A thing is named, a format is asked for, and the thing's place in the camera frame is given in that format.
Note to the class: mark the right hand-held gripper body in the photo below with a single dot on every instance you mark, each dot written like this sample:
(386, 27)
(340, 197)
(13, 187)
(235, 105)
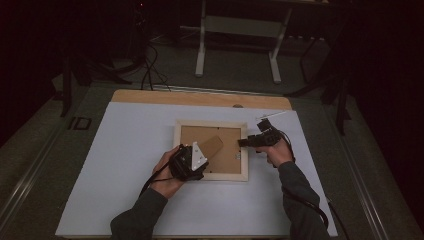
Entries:
(268, 135)

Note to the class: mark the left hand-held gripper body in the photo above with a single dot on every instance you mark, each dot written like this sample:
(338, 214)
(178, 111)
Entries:
(186, 163)

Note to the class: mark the wooden picture frame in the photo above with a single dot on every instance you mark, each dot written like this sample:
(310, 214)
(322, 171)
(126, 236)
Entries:
(230, 156)

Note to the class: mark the person's right hand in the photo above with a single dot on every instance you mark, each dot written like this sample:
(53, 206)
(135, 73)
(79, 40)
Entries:
(278, 153)

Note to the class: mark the person's left hand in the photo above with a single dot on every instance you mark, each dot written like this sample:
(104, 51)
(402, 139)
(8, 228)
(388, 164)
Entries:
(166, 183)

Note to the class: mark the white table mat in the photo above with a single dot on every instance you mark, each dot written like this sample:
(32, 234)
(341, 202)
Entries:
(133, 126)

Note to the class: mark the black stand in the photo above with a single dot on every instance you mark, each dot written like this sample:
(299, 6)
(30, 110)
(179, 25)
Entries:
(68, 83)
(341, 100)

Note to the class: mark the white metal stand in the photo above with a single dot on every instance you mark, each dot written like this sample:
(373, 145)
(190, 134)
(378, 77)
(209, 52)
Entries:
(240, 26)

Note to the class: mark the metal floor rail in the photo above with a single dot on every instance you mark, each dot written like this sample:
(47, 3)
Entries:
(363, 186)
(23, 193)

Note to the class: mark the black floor bracket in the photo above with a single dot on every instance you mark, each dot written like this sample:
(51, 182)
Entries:
(80, 123)

